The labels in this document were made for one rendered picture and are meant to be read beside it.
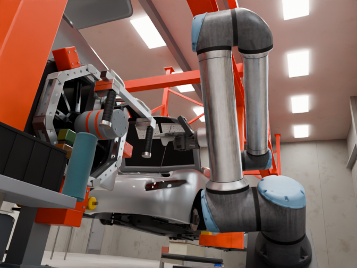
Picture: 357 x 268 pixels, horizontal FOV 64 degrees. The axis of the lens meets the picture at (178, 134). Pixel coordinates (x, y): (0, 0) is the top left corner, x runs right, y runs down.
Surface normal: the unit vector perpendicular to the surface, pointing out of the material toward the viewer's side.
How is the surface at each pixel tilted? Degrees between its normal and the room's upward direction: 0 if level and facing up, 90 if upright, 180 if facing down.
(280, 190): 46
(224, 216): 117
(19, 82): 90
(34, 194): 90
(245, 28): 135
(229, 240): 90
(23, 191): 90
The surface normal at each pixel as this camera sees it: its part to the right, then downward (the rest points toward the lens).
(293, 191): -0.07, -0.93
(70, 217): 0.93, -0.07
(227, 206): -0.24, 0.12
